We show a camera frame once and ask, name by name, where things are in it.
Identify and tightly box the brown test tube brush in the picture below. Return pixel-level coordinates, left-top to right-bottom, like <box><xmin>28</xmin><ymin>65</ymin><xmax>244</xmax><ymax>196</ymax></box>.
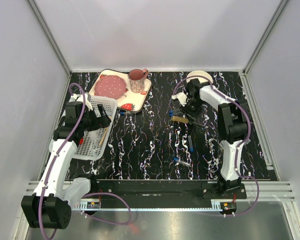
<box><xmin>170</xmin><ymin>115</ymin><xmax>205</xmax><ymax>130</ymax></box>

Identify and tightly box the strawberry pattern square tray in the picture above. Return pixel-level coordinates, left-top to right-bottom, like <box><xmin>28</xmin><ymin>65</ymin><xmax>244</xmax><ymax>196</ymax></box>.
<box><xmin>89</xmin><ymin>69</ymin><xmax>152</xmax><ymax>113</ymax></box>

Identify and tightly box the white plastic perforated basket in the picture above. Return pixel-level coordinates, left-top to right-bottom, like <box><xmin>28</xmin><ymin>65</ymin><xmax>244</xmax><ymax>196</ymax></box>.
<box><xmin>48</xmin><ymin>93</ymin><xmax>117</xmax><ymax>160</ymax></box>

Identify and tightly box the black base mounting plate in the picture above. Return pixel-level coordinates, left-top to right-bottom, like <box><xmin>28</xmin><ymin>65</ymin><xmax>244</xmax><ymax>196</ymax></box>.
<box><xmin>90</xmin><ymin>179</ymin><xmax>247</xmax><ymax>211</ymax></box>

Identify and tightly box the white ceramic bowl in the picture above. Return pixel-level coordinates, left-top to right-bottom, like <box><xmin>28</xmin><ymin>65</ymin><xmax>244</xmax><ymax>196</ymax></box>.
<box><xmin>186</xmin><ymin>70</ymin><xmax>213</xmax><ymax>83</ymax></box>

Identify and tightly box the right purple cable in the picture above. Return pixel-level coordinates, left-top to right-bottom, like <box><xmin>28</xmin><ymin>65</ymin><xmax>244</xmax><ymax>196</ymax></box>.
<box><xmin>173</xmin><ymin>76</ymin><xmax>260</xmax><ymax>217</ymax></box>

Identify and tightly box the wooden test tube clamp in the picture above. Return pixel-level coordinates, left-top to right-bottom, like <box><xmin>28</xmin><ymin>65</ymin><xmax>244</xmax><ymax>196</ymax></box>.
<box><xmin>99</xmin><ymin>125</ymin><xmax>111</xmax><ymax>147</ymax></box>

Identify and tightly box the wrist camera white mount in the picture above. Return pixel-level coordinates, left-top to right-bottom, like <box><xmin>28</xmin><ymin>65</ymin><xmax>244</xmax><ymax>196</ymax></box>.
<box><xmin>68</xmin><ymin>93</ymin><xmax>93</xmax><ymax>111</ymax></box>
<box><xmin>171</xmin><ymin>92</ymin><xmax>188</xmax><ymax>107</ymax></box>

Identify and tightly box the pink polka dot plate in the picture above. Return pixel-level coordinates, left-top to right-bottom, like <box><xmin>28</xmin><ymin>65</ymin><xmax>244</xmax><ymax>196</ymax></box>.
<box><xmin>94</xmin><ymin>75</ymin><xmax>127</xmax><ymax>100</ymax></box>

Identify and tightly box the blue capped test tube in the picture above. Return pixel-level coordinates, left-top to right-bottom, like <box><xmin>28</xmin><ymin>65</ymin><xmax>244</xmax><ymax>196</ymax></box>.
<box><xmin>169</xmin><ymin>108</ymin><xmax>183</xmax><ymax>117</ymax></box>
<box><xmin>188</xmin><ymin>135</ymin><xmax>194</xmax><ymax>152</ymax></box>
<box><xmin>174</xmin><ymin>157</ymin><xmax>191</xmax><ymax>167</ymax></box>

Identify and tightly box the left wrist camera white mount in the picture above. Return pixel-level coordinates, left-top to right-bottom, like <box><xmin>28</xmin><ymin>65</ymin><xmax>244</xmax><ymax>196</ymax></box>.
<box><xmin>68</xmin><ymin>93</ymin><xmax>93</xmax><ymax>111</ymax></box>

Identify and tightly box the small blue capped tube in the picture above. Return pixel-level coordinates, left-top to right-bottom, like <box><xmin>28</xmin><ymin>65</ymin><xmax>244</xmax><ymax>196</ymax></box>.
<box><xmin>120</xmin><ymin>111</ymin><xmax>131</xmax><ymax>116</ymax></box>

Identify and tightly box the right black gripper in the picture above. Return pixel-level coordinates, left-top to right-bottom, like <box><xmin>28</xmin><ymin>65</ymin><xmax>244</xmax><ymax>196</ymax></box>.
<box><xmin>179</xmin><ymin>98</ymin><xmax>204</xmax><ymax>125</ymax></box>

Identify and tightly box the pink patterned mug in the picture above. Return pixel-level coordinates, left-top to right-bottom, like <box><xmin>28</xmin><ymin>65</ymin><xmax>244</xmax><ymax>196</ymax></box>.
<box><xmin>128</xmin><ymin>68</ymin><xmax>149</xmax><ymax>93</ymax></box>

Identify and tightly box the blue capped test tube upper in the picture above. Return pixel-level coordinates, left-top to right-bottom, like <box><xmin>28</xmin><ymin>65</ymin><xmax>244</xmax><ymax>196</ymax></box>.
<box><xmin>169</xmin><ymin>108</ymin><xmax>183</xmax><ymax>117</ymax></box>

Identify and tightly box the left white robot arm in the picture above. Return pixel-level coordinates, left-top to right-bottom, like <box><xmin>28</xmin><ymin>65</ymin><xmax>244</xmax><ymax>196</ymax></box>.
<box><xmin>21</xmin><ymin>97</ymin><xmax>117</xmax><ymax>229</ymax></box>

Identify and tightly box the blue capped test tube lower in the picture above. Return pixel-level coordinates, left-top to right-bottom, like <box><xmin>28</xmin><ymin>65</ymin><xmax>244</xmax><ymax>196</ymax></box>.
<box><xmin>174</xmin><ymin>157</ymin><xmax>191</xmax><ymax>167</ymax></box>

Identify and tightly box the blue capped test tube middle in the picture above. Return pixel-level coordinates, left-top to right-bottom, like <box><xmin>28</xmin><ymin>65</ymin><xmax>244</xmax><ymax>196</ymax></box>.
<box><xmin>188</xmin><ymin>135</ymin><xmax>194</xmax><ymax>152</ymax></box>

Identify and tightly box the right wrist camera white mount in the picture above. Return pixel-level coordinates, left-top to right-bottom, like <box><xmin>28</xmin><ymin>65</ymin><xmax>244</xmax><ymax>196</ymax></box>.
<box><xmin>171</xmin><ymin>92</ymin><xmax>188</xmax><ymax>107</ymax></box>

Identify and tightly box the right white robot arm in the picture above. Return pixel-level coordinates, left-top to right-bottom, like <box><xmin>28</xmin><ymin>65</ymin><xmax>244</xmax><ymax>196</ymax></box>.
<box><xmin>173</xmin><ymin>75</ymin><xmax>251</xmax><ymax>199</ymax></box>

